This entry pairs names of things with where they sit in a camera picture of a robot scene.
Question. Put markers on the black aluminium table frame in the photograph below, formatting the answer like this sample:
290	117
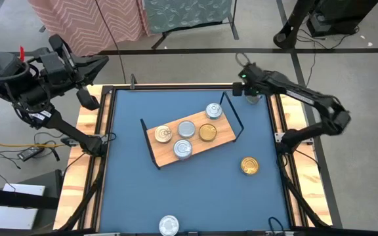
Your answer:
176	87

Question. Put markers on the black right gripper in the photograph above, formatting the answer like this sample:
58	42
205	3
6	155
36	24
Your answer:
253	82

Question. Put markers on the black metal cloth rack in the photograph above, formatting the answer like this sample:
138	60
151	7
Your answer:
41	29
233	29

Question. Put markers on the black beam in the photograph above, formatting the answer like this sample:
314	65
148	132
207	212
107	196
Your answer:
18	199

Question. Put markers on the gold lid can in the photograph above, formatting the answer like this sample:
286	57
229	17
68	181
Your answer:
249	165
207	132

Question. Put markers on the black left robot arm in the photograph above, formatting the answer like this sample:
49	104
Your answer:
61	126

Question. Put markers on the silver can Bumble Bee label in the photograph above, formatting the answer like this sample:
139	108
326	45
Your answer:
168	226

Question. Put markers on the black computer case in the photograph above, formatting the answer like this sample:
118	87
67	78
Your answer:
340	16

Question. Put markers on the silver can red label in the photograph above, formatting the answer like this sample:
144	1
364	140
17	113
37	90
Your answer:
182	149

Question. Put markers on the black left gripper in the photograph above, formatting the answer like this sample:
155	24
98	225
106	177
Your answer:
57	65

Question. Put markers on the green leaf-print cloth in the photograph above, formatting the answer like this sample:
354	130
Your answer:
189	13

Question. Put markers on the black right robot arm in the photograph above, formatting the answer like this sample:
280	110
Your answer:
310	96

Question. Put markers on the pink chevron cloth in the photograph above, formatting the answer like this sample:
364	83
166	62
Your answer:
103	23

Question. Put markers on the black power brick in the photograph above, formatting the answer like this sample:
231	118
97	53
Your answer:
31	153

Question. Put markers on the black tower stand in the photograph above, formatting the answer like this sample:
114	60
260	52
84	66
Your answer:
287	37

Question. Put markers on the red tape tag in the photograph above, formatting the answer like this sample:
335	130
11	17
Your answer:
21	53

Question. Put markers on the silver can teal label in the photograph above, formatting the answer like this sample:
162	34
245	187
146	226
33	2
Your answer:
214	110

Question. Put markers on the white flat box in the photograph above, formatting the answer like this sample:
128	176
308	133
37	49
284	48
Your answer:
12	218

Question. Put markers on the silver can white green label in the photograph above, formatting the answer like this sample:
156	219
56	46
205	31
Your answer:
186	128

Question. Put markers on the beige-lid can blue pink label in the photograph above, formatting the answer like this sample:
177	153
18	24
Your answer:
163	134

